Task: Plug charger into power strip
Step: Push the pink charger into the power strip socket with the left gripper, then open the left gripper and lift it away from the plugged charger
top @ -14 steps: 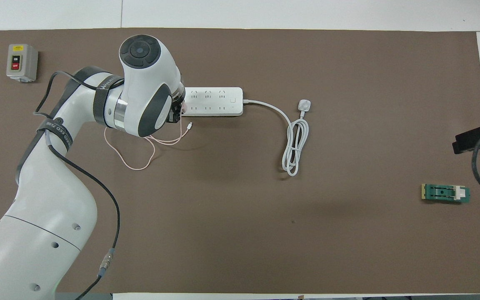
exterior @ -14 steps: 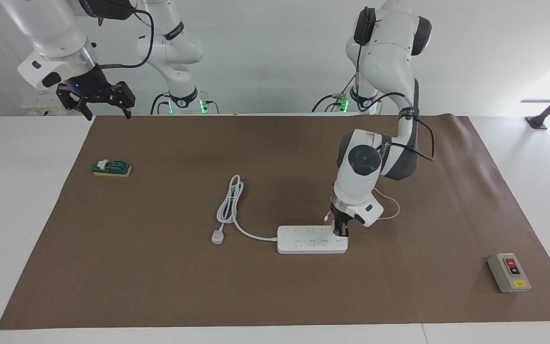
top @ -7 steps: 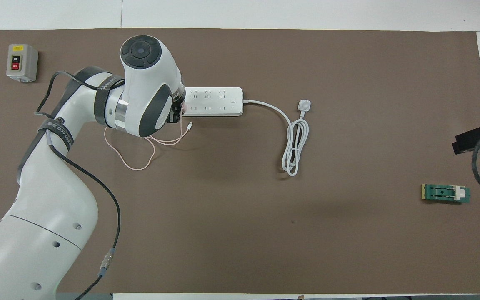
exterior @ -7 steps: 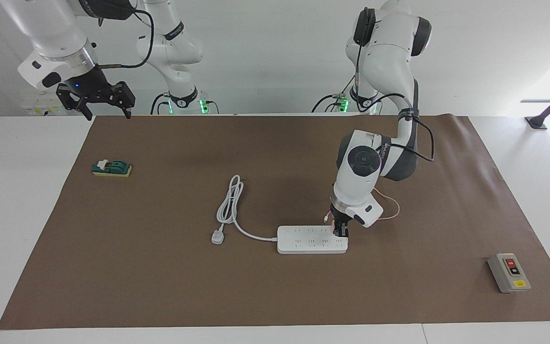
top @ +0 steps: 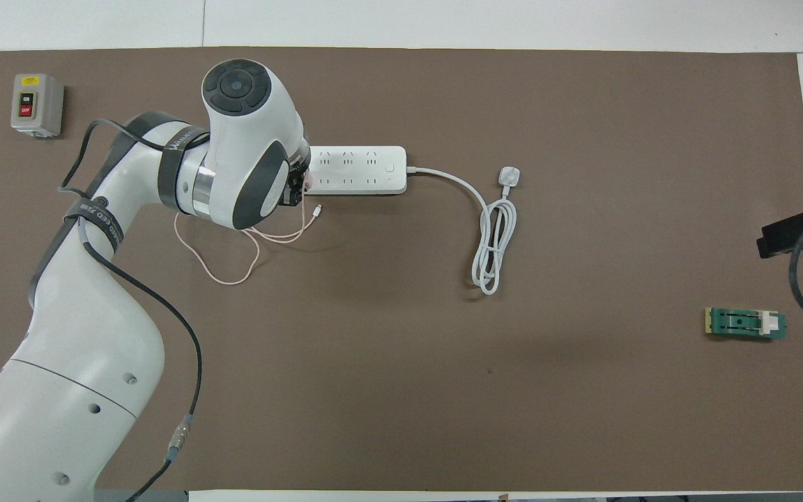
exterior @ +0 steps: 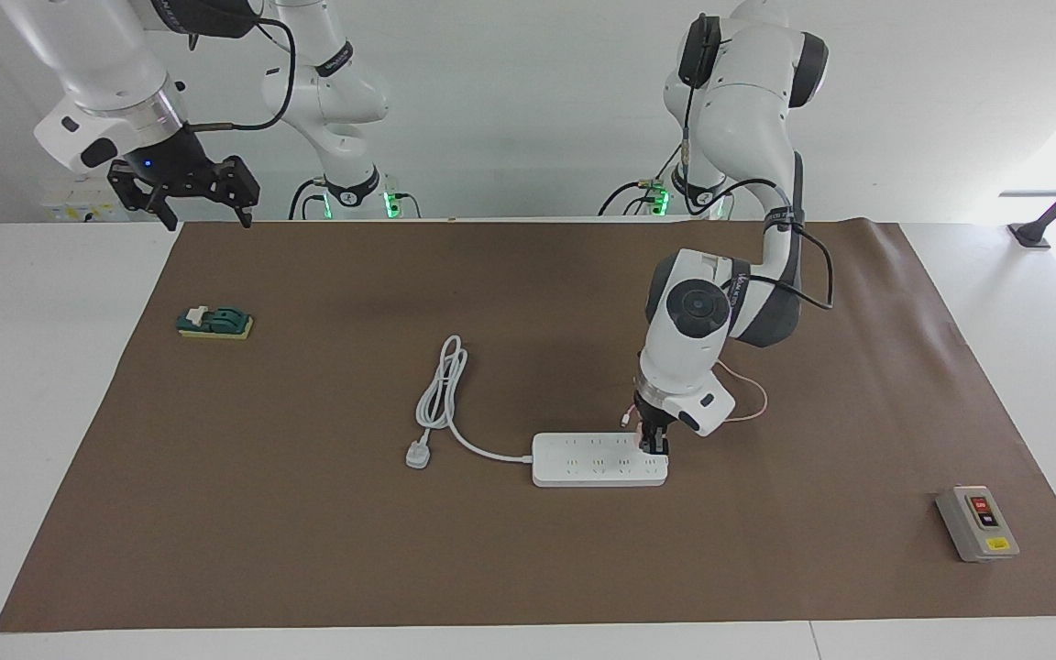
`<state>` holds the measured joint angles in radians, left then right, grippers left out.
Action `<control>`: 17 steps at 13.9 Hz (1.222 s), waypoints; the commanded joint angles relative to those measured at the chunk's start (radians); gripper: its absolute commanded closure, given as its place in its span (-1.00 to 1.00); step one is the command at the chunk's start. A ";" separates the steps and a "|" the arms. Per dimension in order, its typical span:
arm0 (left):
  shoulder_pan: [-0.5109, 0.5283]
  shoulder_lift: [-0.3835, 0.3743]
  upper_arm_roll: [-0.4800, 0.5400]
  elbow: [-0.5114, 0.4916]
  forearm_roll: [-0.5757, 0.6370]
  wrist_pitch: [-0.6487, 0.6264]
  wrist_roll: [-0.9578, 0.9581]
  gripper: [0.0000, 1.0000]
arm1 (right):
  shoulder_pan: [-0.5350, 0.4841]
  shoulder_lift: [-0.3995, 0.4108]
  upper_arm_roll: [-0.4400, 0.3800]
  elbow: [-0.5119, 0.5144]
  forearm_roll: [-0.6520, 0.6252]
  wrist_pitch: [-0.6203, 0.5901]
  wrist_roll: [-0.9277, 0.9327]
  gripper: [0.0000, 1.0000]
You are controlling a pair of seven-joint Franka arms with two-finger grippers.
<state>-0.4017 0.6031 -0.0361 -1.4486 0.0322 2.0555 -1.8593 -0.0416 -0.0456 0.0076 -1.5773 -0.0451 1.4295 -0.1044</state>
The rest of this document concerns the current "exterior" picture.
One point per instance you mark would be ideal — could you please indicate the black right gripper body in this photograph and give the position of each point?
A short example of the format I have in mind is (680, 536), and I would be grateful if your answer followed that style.
(180, 170)

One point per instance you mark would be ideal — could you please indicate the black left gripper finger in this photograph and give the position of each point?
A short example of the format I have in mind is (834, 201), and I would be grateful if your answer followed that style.
(656, 445)

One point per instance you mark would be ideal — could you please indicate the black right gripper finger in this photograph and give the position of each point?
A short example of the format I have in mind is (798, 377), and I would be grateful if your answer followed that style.
(244, 213)
(167, 211)

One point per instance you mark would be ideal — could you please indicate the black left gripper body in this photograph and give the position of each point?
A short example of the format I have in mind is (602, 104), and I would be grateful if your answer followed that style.
(654, 412)

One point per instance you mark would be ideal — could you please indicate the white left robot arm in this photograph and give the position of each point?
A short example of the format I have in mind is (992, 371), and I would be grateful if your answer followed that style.
(688, 348)

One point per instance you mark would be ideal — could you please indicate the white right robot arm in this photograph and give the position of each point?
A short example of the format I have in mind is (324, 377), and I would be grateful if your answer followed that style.
(97, 55)

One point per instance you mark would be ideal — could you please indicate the white power strip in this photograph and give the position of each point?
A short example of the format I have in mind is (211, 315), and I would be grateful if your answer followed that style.
(592, 463)

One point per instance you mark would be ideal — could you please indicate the brown table mat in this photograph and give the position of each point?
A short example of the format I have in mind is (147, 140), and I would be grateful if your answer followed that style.
(491, 568)

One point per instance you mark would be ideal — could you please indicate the white wall socket box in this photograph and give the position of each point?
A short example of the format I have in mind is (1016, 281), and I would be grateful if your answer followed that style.
(70, 211)

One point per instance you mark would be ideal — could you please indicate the green knife switch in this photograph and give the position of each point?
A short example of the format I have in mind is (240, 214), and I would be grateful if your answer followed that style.
(221, 321)

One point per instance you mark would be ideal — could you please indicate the grey on-off switch box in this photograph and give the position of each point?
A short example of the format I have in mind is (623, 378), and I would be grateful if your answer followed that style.
(977, 527)

